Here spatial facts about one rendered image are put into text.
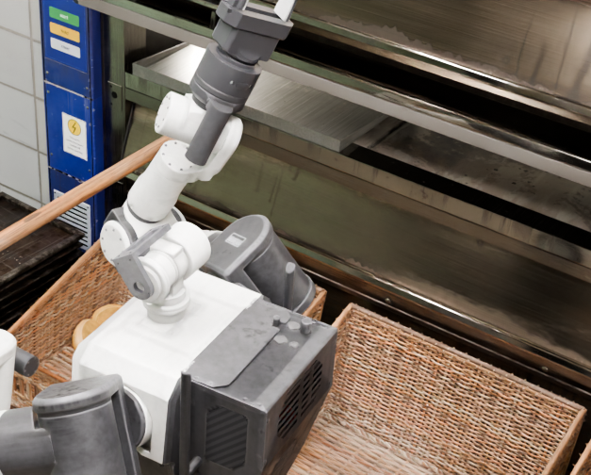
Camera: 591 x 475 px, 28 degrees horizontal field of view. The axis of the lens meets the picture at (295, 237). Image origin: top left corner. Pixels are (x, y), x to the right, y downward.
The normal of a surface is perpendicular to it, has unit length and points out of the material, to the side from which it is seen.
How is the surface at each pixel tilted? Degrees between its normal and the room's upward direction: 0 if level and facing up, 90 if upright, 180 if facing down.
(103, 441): 61
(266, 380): 0
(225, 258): 34
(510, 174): 0
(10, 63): 90
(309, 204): 70
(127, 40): 90
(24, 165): 90
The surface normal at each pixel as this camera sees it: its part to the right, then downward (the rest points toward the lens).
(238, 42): 0.49, 0.61
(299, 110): 0.07, -0.83
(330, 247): -0.50, 0.11
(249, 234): -0.50, -0.69
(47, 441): -0.25, 0.12
